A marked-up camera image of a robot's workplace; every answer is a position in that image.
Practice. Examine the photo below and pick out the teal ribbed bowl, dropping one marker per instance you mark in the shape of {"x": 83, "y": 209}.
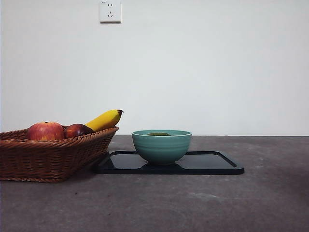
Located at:
{"x": 161, "y": 149}

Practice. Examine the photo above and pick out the dark red plum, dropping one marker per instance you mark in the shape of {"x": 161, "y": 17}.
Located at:
{"x": 76, "y": 130}

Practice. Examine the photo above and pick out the brown wicker basket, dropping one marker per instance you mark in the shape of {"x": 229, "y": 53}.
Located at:
{"x": 48, "y": 159}

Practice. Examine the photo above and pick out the black rectangular tray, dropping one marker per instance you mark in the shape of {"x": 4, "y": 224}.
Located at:
{"x": 205, "y": 169}

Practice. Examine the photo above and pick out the yellow banana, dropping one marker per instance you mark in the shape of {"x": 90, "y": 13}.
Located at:
{"x": 103, "y": 120}

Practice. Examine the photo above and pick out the white wall socket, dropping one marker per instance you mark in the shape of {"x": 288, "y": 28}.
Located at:
{"x": 110, "y": 12}

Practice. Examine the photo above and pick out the green avocado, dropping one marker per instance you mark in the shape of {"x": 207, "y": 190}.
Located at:
{"x": 158, "y": 134}

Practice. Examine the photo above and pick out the red apple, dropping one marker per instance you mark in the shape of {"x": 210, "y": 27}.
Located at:
{"x": 46, "y": 130}

